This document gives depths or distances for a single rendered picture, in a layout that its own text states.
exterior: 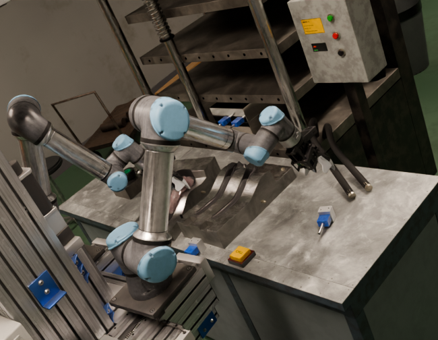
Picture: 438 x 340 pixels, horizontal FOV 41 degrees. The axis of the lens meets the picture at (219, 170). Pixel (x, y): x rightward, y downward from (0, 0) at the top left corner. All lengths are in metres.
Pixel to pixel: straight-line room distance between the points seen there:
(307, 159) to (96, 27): 4.90
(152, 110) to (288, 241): 0.88
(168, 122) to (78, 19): 4.97
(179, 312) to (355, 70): 1.28
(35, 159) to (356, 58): 1.37
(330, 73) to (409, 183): 0.65
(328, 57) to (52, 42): 4.11
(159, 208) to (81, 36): 4.95
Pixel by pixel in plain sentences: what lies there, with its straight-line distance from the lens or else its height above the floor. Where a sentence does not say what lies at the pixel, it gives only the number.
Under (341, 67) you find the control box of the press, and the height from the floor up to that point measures 1.15.
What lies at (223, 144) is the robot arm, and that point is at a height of 1.31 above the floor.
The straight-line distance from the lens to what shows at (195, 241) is 2.39.
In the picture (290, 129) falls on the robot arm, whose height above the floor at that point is 1.28.
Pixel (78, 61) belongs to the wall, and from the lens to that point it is 6.45.
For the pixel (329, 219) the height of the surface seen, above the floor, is 0.83.
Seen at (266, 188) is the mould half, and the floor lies 0.87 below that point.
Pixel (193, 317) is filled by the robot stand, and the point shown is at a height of 0.86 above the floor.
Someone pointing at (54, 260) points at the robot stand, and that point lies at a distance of 1.87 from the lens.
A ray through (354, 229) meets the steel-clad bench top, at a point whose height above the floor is 0.80.
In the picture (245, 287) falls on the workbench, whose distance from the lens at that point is 2.42.
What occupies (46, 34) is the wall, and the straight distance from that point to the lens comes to 6.29.
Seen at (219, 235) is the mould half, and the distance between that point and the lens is 2.33.
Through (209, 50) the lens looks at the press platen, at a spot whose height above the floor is 1.29.
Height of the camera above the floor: 2.11
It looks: 26 degrees down
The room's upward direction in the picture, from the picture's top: 25 degrees counter-clockwise
